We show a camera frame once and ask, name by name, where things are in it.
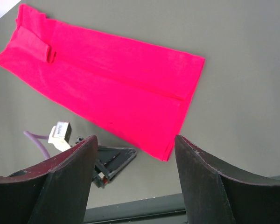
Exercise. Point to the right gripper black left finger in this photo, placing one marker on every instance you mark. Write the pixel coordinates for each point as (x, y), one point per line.
(54, 191)

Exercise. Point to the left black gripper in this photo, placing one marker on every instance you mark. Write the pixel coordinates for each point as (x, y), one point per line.
(110, 162)

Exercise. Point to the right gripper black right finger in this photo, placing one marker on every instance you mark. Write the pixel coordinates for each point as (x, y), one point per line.
(216, 192)

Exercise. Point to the red t shirt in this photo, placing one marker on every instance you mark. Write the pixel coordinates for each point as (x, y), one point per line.
(138, 91)

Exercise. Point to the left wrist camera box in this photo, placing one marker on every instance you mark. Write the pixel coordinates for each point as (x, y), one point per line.
(60, 136)

